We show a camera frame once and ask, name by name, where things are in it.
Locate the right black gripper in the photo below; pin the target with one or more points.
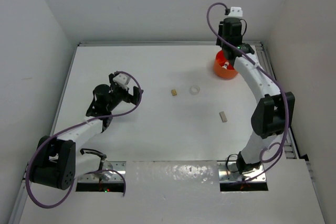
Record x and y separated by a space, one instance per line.
220 27

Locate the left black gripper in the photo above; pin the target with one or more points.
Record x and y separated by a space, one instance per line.
128 98

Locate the pink white stapler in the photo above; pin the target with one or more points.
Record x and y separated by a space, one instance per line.
226 65

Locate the tan eraser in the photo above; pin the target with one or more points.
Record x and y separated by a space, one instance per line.
173 92

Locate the clear tape roll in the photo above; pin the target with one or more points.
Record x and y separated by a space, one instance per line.
194 90

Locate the beige staple box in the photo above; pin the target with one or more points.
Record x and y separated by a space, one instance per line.
223 116

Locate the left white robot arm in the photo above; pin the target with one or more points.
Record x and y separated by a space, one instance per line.
54 162

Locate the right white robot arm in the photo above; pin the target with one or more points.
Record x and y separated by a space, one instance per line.
273 113

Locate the orange round pen holder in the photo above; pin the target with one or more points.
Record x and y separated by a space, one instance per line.
221 72

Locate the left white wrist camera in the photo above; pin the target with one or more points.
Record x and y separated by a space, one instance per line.
122 80

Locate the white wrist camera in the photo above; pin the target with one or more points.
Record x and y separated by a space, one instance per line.
122 80
235 12

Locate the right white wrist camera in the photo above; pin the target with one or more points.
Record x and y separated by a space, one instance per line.
235 12

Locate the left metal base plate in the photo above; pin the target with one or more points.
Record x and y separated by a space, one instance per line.
111 176

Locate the metal base plate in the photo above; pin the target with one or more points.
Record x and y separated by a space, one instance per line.
111 176
228 173

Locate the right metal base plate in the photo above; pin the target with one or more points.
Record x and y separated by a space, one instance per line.
228 173

